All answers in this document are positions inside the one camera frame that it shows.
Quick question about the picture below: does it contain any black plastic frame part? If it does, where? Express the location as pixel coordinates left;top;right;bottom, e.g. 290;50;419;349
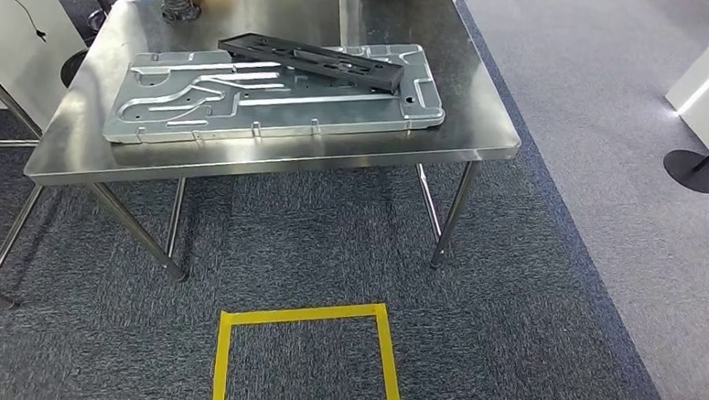
216;30;407;95

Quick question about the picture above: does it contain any stainless steel workbench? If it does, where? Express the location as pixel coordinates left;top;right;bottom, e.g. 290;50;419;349
17;0;530;300

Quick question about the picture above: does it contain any stamped aluminium plate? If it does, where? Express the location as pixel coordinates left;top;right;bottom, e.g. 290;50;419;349
101;26;450;161

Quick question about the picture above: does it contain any steel table frame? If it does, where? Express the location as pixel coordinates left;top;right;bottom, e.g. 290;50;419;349
0;58;50;310

